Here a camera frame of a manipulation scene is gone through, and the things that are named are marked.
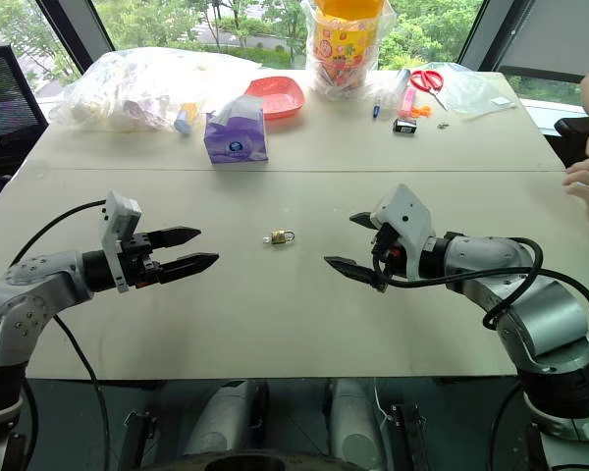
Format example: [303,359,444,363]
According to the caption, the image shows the large clear bag of items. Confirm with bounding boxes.
[48,47,264,133]

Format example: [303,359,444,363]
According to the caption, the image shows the purple tissue box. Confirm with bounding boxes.
[203,95,270,166]

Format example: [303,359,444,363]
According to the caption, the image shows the grey robot leg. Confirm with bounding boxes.
[186,380,264,457]
[329,377,389,471]

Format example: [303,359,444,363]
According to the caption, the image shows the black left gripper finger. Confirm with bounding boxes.
[156,252,220,286]
[149,226,201,248]

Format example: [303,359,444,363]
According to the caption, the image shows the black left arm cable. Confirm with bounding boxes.
[8,198,113,471]

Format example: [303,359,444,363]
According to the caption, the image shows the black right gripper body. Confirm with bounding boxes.
[371,223,404,279]

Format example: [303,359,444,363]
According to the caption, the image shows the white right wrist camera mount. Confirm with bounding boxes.
[370,183,434,282]

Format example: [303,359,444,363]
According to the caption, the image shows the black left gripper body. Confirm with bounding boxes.
[120,234,163,289]

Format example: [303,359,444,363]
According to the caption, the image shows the black metal bracket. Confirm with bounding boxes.
[390,401,431,471]
[117,410,158,471]

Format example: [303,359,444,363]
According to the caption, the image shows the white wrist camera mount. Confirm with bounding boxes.
[99,190,142,294]
[370,183,434,282]

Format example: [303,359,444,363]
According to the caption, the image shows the blue and yellow tube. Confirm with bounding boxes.
[173,102,198,136]

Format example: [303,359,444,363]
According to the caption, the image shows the black chair armrest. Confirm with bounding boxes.
[553,116,589,168]

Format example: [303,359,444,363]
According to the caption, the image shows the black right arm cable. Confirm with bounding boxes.
[372,236,589,344]

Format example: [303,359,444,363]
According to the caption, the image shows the black mesh office chair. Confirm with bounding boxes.
[0,43,49,217]

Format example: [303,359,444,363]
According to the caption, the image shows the clear flat plastic bag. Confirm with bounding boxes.
[421,62,519,122]

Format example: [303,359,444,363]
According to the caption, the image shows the red handled scissors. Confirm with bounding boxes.
[409,69,450,112]

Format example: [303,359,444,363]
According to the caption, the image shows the pink marker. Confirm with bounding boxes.
[399,86,417,118]

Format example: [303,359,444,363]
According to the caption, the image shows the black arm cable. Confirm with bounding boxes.
[8,198,113,471]
[372,236,589,344]

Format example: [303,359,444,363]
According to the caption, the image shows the bagged jar with orange lid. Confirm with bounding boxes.
[301,0,397,102]

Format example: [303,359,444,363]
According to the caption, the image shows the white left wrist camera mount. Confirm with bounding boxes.
[99,190,142,294]

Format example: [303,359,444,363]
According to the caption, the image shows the dark window frame post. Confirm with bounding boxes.
[458,0,589,83]
[33,0,117,75]

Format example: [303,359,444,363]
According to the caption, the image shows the red plastic tray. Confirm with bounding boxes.
[243,76,306,122]

